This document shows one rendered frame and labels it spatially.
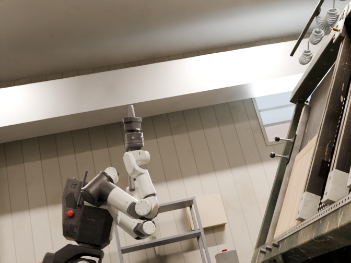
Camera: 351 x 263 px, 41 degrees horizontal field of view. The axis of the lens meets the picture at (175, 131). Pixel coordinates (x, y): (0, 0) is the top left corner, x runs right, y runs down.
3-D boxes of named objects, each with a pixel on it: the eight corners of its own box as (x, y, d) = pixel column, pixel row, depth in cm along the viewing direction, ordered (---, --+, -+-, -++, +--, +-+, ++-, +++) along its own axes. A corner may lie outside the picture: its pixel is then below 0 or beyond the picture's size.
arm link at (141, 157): (131, 141, 223) (134, 164, 222) (149, 140, 230) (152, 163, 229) (118, 143, 231) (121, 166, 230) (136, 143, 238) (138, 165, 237)
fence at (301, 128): (271, 247, 275) (264, 244, 276) (308, 110, 310) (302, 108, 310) (273, 246, 271) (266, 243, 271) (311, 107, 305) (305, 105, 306)
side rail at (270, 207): (270, 255, 298) (254, 250, 299) (309, 109, 338) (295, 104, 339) (272, 254, 293) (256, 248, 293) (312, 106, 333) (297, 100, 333)
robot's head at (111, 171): (102, 181, 247) (105, 166, 250) (104, 187, 256) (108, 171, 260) (114, 183, 247) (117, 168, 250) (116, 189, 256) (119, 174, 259)
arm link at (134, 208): (140, 226, 211) (103, 201, 219) (149, 228, 223) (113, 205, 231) (153, 204, 213) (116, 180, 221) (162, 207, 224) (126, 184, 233)
